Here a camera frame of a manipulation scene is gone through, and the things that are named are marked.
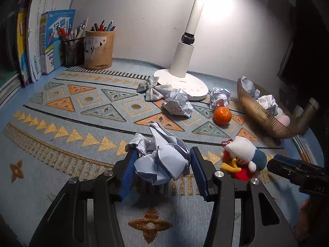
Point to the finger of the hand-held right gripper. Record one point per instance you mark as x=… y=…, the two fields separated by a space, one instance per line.
x=285 y=168

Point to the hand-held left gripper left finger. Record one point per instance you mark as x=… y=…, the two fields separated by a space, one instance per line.
x=128 y=177

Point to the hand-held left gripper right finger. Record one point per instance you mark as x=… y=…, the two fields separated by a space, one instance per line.
x=200 y=175

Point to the large white paper ball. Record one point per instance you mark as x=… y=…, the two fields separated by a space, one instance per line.
x=164 y=157

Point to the white cat plush toy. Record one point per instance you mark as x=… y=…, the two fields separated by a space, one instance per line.
x=244 y=151

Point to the gold ribbed bowl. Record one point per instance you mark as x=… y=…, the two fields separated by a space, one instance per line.
x=259 y=118

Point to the small crumpled grid paper ball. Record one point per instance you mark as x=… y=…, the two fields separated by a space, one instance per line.
x=140 y=144

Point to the small pink plush toy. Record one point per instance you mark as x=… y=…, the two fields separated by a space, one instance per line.
x=284 y=120

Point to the grey cylindrical device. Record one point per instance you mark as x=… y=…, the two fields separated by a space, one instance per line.
x=307 y=114

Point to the orange tangerine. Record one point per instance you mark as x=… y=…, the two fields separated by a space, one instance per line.
x=222 y=115

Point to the patterned blue table mat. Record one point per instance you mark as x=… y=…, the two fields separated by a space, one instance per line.
x=77 y=123

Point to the plaid fabric bow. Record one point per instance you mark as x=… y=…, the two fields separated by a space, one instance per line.
x=154 y=90

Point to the black flat device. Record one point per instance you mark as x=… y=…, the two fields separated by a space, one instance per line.
x=286 y=61

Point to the white desk lamp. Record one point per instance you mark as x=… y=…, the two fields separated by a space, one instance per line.
x=183 y=56

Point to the cardboard pen holder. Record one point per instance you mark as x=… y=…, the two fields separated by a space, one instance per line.
x=99 y=50

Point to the black mesh pen holder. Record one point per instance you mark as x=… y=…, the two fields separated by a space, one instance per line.
x=74 y=52

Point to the bunch of pens and pencils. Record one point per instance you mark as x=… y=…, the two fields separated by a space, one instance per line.
x=73 y=32

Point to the stack of dark books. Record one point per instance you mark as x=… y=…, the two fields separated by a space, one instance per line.
x=9 y=56

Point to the purple and yellow book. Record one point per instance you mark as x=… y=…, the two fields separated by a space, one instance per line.
x=22 y=41

